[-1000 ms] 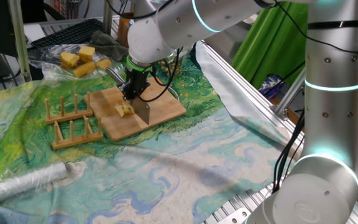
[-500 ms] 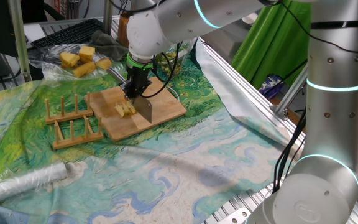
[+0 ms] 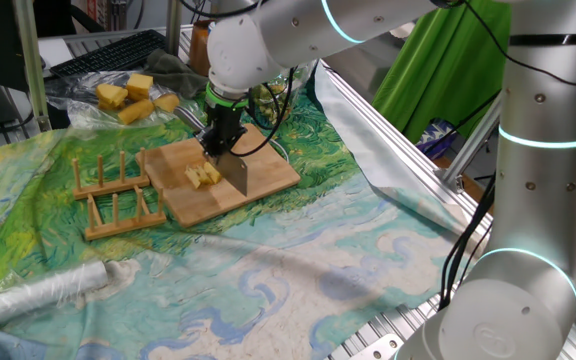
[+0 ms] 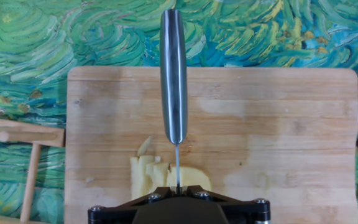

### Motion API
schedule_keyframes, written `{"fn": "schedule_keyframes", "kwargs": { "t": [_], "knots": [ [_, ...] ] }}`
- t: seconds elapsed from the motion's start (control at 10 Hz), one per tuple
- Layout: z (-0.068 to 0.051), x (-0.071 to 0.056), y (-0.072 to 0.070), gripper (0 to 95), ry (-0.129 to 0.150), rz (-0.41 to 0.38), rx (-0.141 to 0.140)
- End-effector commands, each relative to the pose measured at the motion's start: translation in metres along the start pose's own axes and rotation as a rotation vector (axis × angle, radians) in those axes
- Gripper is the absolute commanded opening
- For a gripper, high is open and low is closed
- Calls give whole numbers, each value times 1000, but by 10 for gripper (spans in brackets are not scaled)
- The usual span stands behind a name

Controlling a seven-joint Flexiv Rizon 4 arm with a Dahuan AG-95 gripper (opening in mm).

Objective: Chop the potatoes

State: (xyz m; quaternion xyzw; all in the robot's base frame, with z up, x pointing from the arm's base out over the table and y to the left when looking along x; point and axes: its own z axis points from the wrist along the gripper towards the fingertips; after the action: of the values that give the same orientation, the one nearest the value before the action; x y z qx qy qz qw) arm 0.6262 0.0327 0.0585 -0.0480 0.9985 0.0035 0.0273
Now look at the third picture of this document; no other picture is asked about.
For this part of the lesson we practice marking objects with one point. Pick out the aluminium frame post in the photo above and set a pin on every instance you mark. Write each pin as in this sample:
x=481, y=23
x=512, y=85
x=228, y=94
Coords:
x=30, y=65
x=468, y=150
x=173, y=25

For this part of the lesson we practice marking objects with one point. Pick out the plastic wrapped roll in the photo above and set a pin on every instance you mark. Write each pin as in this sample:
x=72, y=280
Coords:
x=43, y=292

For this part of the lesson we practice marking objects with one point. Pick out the small potato chunk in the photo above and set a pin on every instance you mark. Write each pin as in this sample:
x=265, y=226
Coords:
x=135, y=111

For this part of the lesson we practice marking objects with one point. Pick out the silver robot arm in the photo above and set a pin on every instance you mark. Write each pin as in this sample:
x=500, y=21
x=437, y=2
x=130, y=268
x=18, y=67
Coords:
x=543, y=200

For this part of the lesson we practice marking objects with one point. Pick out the painted landscape tablecloth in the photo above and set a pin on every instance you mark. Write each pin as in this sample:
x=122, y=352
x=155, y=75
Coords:
x=268, y=275

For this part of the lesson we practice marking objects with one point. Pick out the wooden peg rack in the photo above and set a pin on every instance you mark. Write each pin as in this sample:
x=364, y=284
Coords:
x=118, y=227

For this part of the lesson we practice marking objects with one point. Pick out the bag of chopped greens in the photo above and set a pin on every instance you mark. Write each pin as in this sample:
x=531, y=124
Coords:
x=268, y=107

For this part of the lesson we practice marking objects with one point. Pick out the cube shaped potato chunk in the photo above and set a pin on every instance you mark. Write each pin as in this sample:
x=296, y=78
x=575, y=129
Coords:
x=139, y=85

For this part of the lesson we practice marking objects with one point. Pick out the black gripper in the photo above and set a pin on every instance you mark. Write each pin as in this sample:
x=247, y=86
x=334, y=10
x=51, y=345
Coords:
x=225, y=125

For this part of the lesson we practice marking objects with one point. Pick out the black keyboard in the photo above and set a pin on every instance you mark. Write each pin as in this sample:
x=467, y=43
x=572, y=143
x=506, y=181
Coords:
x=113, y=52

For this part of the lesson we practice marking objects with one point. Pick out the bamboo cutting board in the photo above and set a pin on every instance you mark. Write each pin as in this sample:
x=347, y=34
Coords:
x=178, y=200

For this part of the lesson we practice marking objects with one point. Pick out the plain brown cardboard box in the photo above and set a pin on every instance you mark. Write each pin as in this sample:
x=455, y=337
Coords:
x=199, y=47

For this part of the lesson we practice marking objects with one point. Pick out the grey green cloth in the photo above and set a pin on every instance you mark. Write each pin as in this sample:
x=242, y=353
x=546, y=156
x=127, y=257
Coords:
x=173, y=72

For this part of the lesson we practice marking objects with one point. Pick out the steel kitchen knife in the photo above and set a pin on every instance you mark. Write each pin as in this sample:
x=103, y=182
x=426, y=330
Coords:
x=235, y=172

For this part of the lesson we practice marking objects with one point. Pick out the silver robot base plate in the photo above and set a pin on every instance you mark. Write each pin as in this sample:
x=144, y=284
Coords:
x=378, y=350

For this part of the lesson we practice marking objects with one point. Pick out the blue patterned bag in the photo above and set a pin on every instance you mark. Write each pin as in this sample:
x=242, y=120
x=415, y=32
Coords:
x=435, y=137

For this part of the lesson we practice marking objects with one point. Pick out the rounded potato chunk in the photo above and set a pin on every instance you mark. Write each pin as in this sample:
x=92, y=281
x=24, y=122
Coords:
x=167, y=102

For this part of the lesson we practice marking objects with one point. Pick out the green fabric curtain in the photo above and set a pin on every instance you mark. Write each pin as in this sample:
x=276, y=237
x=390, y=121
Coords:
x=438, y=75

